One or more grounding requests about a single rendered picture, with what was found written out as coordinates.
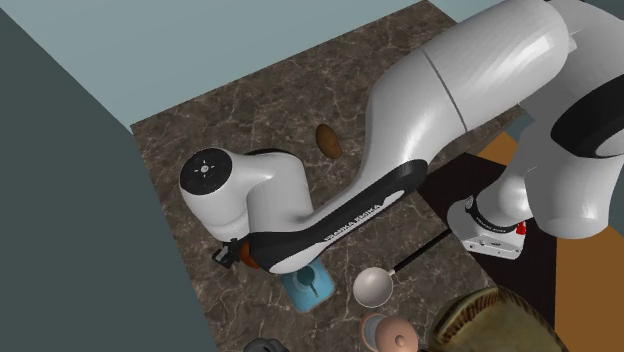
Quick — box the blue square container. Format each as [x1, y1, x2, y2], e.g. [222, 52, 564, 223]
[282, 257, 337, 314]

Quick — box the black round object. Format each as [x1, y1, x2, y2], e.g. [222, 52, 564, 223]
[242, 337, 291, 352]

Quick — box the brown potato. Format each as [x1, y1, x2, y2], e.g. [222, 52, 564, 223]
[314, 123, 344, 161]

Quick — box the pink lidded pot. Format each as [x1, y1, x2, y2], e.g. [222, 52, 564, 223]
[360, 312, 420, 352]

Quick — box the olive green ribbed vase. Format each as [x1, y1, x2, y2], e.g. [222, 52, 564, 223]
[427, 285, 570, 352]

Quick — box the dark robot stand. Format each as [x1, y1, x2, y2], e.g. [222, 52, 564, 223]
[418, 152, 558, 329]

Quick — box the white ladle with black handle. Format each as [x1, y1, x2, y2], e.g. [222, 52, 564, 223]
[351, 227, 453, 310]

